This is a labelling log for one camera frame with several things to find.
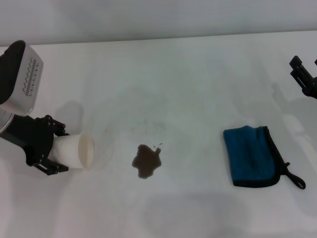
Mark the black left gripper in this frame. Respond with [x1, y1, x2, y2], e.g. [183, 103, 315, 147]
[0, 114, 70, 177]

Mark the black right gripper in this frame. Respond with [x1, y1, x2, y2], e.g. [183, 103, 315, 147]
[289, 55, 317, 99]

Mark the white paper cup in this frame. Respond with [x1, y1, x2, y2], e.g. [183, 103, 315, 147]
[53, 131, 95, 171]

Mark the blue rag with black trim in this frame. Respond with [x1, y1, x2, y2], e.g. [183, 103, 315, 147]
[222, 125, 307, 190]

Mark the dark brown liquid stain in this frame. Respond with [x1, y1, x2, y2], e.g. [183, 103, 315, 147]
[131, 141, 164, 179]

